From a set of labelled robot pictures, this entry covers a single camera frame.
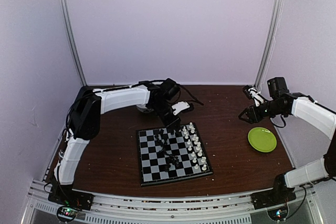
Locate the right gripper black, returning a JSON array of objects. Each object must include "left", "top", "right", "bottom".
[{"left": 238, "top": 99, "right": 285, "bottom": 124}]

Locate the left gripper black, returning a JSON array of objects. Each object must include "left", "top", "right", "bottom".
[{"left": 151, "top": 101, "right": 182, "bottom": 131}]

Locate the black white chessboard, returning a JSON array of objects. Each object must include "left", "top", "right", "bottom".
[{"left": 136, "top": 122, "right": 213, "bottom": 187}]

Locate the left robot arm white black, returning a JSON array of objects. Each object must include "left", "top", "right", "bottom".
[{"left": 51, "top": 78, "right": 190, "bottom": 205}]

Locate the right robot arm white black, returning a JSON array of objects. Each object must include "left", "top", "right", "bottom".
[{"left": 238, "top": 77, "right": 335, "bottom": 204}]

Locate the black chess pieces pile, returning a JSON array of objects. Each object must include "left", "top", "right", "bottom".
[{"left": 154, "top": 129, "right": 180, "bottom": 172}]

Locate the white rook corner piece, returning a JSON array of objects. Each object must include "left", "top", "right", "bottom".
[{"left": 189, "top": 122, "right": 195, "bottom": 129}]

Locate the green plate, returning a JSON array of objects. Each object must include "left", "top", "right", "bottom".
[{"left": 247, "top": 127, "right": 277, "bottom": 153}]

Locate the white ceramic bowl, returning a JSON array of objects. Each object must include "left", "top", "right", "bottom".
[{"left": 136, "top": 105, "right": 153, "bottom": 113}]

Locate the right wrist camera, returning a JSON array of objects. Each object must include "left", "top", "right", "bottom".
[{"left": 243, "top": 85, "right": 266, "bottom": 106}]

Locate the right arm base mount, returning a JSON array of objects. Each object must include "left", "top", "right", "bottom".
[{"left": 251, "top": 174, "right": 296, "bottom": 221}]

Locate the aluminium front rail frame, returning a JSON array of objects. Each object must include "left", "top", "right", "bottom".
[{"left": 22, "top": 178, "right": 320, "bottom": 224}]

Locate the right aluminium corner post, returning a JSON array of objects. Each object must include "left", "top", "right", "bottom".
[{"left": 255, "top": 0, "right": 284, "bottom": 91}]

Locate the aluminium corner post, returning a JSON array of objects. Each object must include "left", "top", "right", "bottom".
[
  {"left": 59, "top": 0, "right": 87, "bottom": 86},
  {"left": 255, "top": 0, "right": 284, "bottom": 91}
]

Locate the left aluminium corner post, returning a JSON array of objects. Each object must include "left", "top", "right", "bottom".
[{"left": 59, "top": 0, "right": 87, "bottom": 86}]

